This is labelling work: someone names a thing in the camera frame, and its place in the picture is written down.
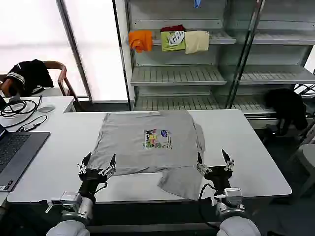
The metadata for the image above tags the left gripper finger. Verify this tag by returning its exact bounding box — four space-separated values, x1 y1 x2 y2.
98 153 117 177
77 152 92 175

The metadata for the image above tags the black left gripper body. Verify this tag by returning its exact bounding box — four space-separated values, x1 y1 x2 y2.
78 167 109 200

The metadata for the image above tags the pale grey stool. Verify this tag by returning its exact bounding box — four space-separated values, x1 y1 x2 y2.
292 143 315 198

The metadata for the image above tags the grey shelf rack with clothes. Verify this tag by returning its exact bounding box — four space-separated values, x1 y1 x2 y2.
124 0 315 121

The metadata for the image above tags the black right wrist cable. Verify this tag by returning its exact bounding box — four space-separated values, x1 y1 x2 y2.
197 182 223 228

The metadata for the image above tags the dark grey laptop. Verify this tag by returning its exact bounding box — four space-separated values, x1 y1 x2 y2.
0 123 51 193

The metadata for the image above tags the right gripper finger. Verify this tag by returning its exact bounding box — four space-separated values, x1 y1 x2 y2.
221 148 235 171
196 151 213 175

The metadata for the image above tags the brown wooden chair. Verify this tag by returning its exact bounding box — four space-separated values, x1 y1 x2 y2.
0 60 82 109

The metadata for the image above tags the black garment with white stripes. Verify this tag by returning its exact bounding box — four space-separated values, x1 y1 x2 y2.
5 59 55 97

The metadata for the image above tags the grey window frame post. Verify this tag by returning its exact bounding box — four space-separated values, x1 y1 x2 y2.
56 0 94 102

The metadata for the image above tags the black adapter cable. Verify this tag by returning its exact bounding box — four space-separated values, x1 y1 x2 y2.
4 115 48 132

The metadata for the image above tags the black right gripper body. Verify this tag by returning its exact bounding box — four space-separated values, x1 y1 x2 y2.
204 165 233 192

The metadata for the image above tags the coiled black cable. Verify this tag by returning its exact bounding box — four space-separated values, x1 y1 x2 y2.
0 95 43 118

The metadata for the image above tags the grey printed t-shirt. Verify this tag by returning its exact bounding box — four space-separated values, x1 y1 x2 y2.
90 110 206 201

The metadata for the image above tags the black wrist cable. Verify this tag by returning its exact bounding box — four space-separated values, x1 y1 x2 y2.
94 181 109 195
197 182 223 228

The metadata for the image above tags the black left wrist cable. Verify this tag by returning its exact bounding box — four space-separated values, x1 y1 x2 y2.
94 181 109 195

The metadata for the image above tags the grey computer mouse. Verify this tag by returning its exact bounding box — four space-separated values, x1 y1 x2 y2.
37 106 56 114

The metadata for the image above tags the plain black garment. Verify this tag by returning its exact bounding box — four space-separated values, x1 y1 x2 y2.
264 88 309 136

